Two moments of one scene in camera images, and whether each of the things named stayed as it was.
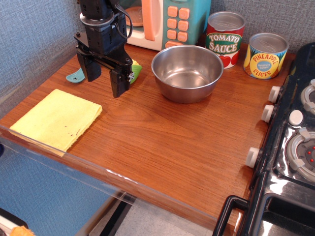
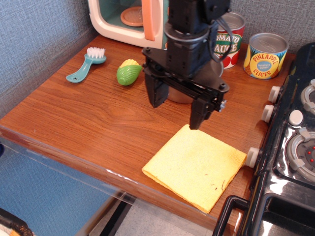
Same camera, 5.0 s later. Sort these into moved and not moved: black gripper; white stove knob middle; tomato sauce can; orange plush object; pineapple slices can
Moved: black gripper
Not moved: orange plush object; pineapple slices can; tomato sauce can; white stove knob middle
